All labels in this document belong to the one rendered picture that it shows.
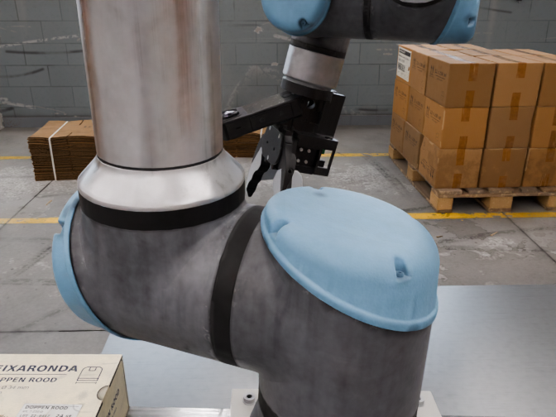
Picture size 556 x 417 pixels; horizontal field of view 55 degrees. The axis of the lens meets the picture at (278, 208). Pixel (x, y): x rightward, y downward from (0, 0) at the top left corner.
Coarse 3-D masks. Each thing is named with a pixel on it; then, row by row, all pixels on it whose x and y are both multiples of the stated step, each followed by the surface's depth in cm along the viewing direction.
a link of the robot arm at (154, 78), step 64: (128, 0) 29; (192, 0) 30; (128, 64) 30; (192, 64) 32; (128, 128) 32; (192, 128) 33; (128, 192) 33; (192, 192) 34; (64, 256) 37; (128, 256) 34; (192, 256) 34; (128, 320) 37; (192, 320) 34
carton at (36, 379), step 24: (0, 360) 59; (24, 360) 59; (48, 360) 59; (72, 360) 59; (96, 360) 59; (120, 360) 59; (0, 384) 55; (24, 384) 55; (48, 384) 55; (72, 384) 55; (96, 384) 55; (120, 384) 59; (0, 408) 52; (24, 408) 52; (48, 408) 52; (72, 408) 52; (96, 408) 52; (120, 408) 59
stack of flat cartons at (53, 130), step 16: (48, 128) 400; (64, 128) 399; (80, 128) 399; (32, 144) 374; (48, 144) 376; (64, 144) 377; (80, 144) 378; (32, 160) 379; (48, 160) 380; (64, 160) 381; (80, 160) 382; (48, 176) 384; (64, 176) 385
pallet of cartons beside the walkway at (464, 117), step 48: (432, 48) 379; (480, 48) 376; (432, 96) 328; (480, 96) 307; (528, 96) 309; (432, 144) 331; (480, 144) 318; (528, 144) 320; (432, 192) 335; (480, 192) 325; (528, 192) 327
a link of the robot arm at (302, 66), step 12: (300, 48) 67; (288, 60) 69; (300, 60) 68; (312, 60) 67; (324, 60) 67; (336, 60) 68; (288, 72) 69; (300, 72) 68; (312, 72) 67; (324, 72) 68; (336, 72) 69; (312, 84) 68; (324, 84) 68; (336, 84) 70
